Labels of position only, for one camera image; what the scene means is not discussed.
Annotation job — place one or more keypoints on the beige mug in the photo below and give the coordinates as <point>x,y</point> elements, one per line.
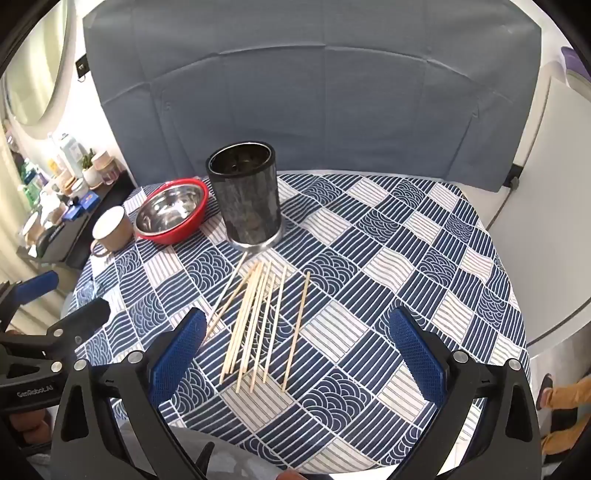
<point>115,233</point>

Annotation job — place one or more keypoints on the pink jar wooden lid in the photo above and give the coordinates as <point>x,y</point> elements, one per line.
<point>104,161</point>

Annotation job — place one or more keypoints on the blue box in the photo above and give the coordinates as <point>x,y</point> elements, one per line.
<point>74,213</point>
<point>88,201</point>

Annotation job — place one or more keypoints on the person's left hand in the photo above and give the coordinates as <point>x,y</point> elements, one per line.
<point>32,431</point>

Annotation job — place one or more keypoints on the white cabinet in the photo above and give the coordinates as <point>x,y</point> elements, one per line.
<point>549,207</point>

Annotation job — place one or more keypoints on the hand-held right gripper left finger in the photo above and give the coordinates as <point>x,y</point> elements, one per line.
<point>180,350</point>

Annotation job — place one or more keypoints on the potted succulent white pot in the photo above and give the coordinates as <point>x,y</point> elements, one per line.
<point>90,175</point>

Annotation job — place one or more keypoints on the oval wall mirror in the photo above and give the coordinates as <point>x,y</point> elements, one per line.
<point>37,69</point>

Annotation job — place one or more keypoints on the red-rimmed steel bowl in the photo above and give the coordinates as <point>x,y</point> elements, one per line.
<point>171,237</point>

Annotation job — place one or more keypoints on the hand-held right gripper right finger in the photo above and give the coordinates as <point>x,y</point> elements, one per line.
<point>418,355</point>

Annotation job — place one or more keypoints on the purple glass jar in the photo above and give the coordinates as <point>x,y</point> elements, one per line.
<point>111,177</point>

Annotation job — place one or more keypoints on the black side shelf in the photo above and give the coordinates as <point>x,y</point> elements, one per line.
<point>64,240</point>

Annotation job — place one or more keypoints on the black chopstick holder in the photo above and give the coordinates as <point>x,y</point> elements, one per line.
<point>249,203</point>

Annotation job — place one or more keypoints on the grey backdrop cloth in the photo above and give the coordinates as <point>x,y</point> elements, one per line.
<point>300,92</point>

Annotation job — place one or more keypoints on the bunch of wooden chopsticks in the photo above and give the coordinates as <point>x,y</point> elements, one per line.
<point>253,314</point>

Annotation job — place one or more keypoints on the blue white patterned tablecloth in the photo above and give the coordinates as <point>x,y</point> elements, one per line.
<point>369,277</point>

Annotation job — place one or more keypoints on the stainless steel bowl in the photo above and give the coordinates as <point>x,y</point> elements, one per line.
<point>171,212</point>

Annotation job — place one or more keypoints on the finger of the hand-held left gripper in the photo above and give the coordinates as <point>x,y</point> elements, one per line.
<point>87,314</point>
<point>39,284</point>

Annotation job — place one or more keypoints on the black wall socket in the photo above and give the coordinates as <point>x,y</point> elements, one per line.
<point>82,67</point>

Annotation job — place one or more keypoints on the green bottle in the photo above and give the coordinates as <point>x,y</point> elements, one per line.
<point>30,177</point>

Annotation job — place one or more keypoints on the pale blue bottle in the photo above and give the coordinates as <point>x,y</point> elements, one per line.
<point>70,152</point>

